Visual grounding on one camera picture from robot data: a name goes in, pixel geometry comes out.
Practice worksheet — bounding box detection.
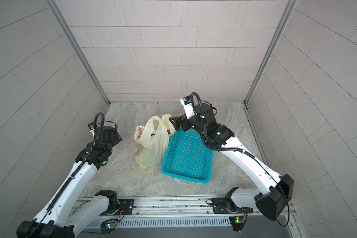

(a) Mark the teal plastic basket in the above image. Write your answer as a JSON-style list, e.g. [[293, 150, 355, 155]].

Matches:
[[161, 129, 213, 183]]

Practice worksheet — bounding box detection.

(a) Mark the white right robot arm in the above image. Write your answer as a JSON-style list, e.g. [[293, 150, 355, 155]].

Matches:
[[170, 97, 294, 221]]

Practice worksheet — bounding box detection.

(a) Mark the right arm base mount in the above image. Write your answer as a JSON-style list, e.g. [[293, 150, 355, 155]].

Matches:
[[206, 186, 253, 214]]

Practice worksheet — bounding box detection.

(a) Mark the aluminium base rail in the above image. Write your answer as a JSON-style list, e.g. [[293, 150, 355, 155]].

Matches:
[[53, 194, 295, 230]]

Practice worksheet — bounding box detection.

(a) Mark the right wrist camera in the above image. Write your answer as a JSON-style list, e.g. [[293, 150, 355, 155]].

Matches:
[[180, 96, 195, 120]]

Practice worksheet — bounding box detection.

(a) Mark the right aluminium corner post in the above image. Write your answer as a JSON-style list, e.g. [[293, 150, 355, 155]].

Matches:
[[245, 0, 297, 105]]

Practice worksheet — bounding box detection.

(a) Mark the translucent cream plastic bag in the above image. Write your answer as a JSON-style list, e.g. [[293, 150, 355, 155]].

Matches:
[[133, 114, 176, 168]]

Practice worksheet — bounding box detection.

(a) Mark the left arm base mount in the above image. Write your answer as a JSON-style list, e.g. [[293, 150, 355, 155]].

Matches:
[[95, 189, 134, 216]]

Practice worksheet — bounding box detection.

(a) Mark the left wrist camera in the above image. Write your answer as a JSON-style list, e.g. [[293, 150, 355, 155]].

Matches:
[[88, 122, 98, 136]]

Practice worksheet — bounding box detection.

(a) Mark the right circuit board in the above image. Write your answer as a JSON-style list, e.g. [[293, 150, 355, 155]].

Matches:
[[229, 215, 247, 232]]

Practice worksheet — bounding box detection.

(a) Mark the left aluminium corner post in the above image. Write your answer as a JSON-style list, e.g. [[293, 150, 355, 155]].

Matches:
[[45, 0, 111, 107]]

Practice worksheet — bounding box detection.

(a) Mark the left circuit board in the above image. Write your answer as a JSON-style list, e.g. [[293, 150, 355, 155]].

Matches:
[[99, 219, 119, 235]]

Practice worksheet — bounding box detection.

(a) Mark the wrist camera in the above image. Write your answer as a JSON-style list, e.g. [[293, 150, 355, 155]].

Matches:
[[180, 96, 195, 120], [88, 122, 98, 136]]

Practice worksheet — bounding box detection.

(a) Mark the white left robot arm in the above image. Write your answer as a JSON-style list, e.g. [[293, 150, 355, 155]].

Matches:
[[16, 113, 122, 238]]

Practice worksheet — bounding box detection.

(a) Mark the circuit board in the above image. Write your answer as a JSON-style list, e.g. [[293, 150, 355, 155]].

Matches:
[[229, 215, 247, 232], [99, 219, 119, 235]]

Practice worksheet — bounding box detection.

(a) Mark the aluminium corner post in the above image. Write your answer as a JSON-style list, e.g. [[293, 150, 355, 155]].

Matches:
[[245, 0, 297, 105], [45, 0, 111, 107]]

